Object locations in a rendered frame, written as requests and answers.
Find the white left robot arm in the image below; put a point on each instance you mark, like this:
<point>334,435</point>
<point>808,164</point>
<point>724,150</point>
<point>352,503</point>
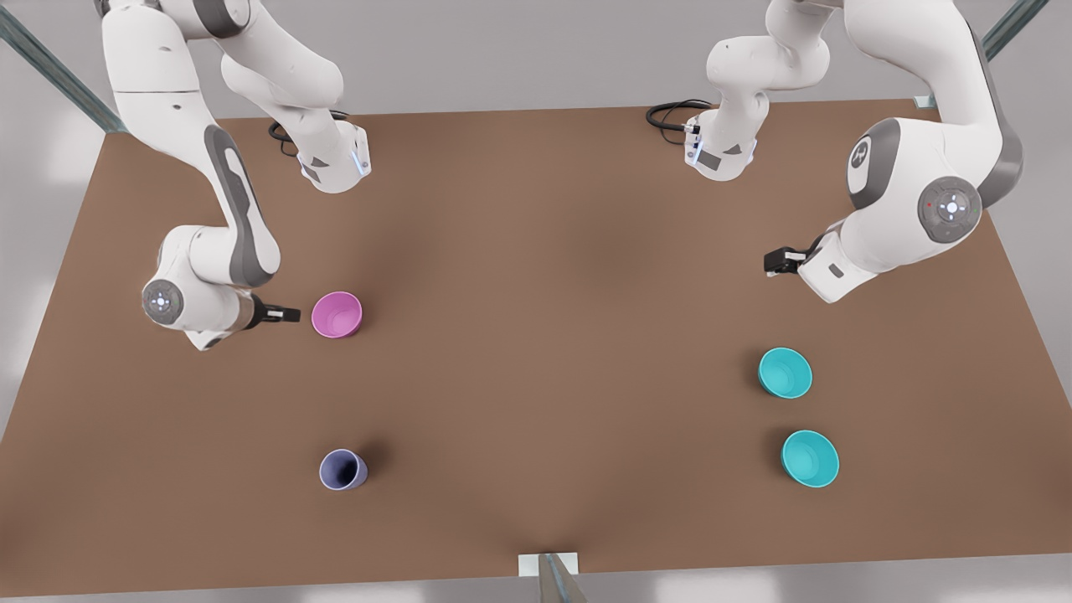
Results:
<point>921,209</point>

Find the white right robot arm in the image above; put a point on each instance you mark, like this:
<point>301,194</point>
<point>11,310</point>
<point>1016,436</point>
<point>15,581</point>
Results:
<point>167,126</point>

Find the pink bowl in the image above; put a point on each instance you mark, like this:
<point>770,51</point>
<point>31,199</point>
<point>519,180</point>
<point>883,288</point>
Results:
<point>337,315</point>

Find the teal bowl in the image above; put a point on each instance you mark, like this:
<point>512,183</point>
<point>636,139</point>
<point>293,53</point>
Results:
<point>810,459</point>
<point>785,373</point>

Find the blue-purple bowl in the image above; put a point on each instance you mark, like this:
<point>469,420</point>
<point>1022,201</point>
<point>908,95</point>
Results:
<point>342,470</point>

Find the silver frame post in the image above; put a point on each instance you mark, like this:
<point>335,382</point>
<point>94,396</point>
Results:
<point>1001,33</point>
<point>553,576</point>
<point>59,71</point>

